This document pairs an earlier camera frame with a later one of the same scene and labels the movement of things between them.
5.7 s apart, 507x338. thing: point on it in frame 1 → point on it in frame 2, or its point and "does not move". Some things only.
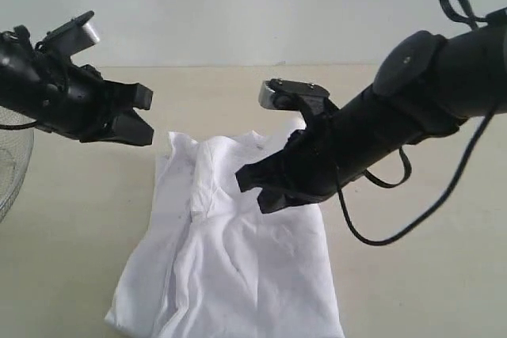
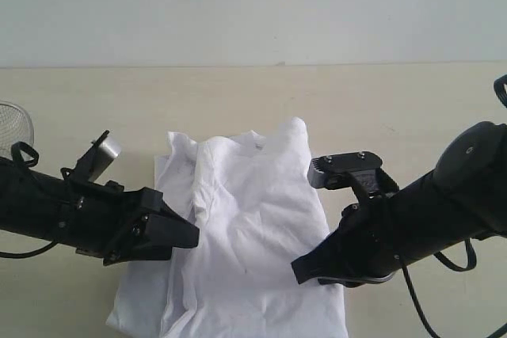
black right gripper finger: x=274 y=169 → x=346 y=259
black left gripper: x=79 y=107 → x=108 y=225
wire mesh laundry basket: x=17 y=138 does not move
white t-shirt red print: x=209 y=264 does not move
